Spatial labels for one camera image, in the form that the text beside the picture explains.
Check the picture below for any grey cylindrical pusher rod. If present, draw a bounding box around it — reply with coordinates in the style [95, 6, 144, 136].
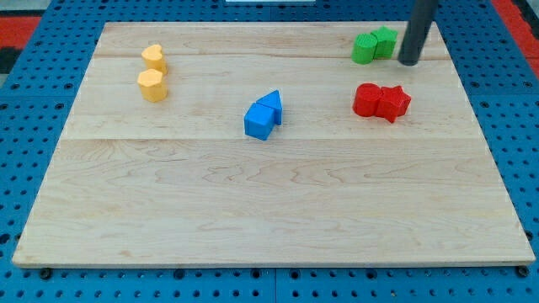
[398, 0, 439, 66]

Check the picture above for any light wooden board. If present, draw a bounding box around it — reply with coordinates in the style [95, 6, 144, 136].
[13, 22, 536, 268]

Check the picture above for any blue cube block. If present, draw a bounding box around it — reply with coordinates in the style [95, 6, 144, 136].
[243, 103, 275, 141]

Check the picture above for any green cylinder block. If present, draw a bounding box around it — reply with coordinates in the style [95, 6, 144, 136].
[351, 33, 377, 65]

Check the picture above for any red star block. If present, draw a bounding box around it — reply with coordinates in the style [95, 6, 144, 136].
[375, 86, 412, 123]

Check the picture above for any yellow heart block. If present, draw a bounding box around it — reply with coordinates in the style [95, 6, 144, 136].
[141, 44, 168, 75]

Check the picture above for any blue triangle block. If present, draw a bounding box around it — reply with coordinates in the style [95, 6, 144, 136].
[256, 90, 283, 125]

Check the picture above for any green star block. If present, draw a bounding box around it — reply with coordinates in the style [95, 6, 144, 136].
[371, 26, 398, 59]

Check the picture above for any red cylinder block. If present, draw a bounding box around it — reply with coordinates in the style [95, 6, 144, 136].
[352, 82, 382, 117]

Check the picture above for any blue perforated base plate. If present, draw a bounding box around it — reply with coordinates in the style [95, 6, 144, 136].
[1, 1, 538, 302]

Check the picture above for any yellow hexagon block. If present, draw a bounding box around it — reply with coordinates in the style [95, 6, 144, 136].
[137, 69, 168, 103]

